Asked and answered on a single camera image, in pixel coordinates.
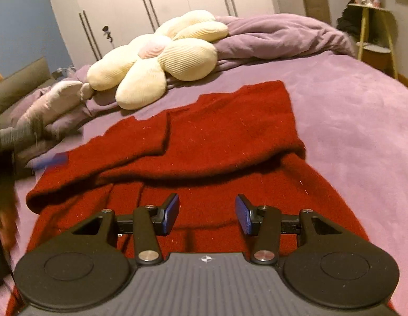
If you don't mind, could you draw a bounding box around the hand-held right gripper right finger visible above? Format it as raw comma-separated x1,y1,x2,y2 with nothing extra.
234,194,343,265

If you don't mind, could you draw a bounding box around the red knitted sweater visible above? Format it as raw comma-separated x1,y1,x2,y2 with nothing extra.
7,81,397,316

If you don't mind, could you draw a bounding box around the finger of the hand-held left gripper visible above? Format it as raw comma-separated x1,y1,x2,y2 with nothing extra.
28,153,69,172

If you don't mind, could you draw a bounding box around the yellow side table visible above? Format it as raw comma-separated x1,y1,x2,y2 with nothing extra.
347,3,399,80

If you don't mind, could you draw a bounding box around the purple duvet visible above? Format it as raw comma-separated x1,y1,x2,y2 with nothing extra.
13,13,356,159

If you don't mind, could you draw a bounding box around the purple bed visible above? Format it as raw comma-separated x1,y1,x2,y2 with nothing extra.
0,49,408,316

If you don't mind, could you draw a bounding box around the cream flower-shaped pillow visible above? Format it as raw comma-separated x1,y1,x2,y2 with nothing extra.
86,10,229,110

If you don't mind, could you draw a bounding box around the long pale pink plush toy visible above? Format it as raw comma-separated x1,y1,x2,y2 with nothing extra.
7,81,93,139

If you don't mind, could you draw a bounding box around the white wardrobe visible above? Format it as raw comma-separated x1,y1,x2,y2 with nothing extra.
44,0,280,67

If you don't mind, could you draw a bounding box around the clear plastic item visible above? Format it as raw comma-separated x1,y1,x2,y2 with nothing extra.
52,66,77,80

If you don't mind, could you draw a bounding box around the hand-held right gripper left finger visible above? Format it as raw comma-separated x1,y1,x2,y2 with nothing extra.
72,193,180,266

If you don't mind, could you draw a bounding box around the dark cloth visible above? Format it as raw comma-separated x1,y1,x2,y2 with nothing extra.
336,7,361,37

